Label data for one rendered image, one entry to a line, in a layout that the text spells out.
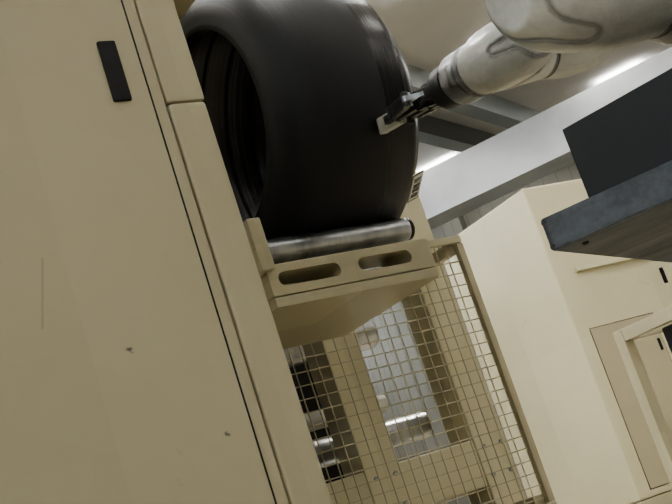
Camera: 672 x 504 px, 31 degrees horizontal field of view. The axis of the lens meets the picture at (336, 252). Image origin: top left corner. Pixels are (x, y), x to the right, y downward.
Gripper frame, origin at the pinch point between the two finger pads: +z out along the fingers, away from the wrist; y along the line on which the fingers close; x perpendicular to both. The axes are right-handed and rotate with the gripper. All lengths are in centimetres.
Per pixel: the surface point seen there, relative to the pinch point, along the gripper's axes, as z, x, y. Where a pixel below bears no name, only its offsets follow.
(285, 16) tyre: 6.1, -23.1, 12.6
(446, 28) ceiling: 714, -284, -640
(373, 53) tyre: 2.7, -13.8, -2.0
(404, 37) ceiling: 728, -282, -597
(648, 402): 149, 74, -194
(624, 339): 152, 50, -194
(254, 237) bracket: 8.9, 15.7, 28.3
